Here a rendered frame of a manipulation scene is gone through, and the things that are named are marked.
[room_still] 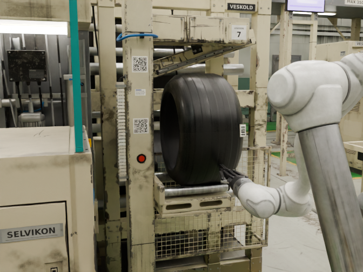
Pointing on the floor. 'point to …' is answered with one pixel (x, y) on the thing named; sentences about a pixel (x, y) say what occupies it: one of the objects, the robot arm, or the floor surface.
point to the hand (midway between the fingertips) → (223, 169)
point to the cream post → (134, 218)
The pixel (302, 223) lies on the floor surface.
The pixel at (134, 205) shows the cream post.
